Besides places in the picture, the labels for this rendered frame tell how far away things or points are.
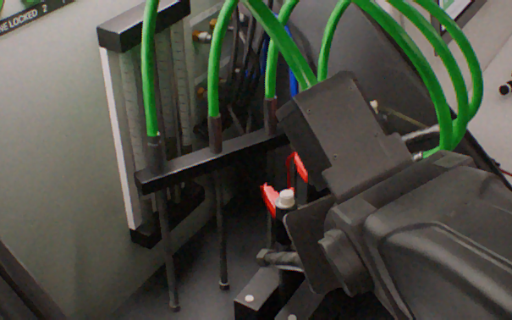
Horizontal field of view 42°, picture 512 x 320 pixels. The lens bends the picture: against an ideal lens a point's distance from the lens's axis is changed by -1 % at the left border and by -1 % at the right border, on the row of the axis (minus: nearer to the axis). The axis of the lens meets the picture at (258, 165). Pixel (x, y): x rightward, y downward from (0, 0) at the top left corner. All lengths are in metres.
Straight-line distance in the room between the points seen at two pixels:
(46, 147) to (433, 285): 0.67
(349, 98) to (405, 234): 0.14
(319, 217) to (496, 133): 0.78
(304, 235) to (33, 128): 0.43
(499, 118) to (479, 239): 1.07
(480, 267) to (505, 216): 0.03
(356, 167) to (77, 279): 0.67
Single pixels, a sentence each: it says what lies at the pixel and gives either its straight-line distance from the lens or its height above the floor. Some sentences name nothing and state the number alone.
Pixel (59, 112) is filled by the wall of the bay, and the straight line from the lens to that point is 0.87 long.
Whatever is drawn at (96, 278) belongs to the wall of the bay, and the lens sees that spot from 1.04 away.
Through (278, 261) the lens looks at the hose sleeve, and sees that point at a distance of 0.69.
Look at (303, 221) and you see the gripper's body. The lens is 0.51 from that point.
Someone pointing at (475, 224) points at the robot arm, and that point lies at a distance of 0.25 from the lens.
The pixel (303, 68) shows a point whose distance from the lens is 0.54.
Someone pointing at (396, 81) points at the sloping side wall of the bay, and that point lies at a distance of 1.03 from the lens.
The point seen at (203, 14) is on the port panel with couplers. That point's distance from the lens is 1.05.
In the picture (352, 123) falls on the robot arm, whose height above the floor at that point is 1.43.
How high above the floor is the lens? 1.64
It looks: 36 degrees down
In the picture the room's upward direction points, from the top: 1 degrees counter-clockwise
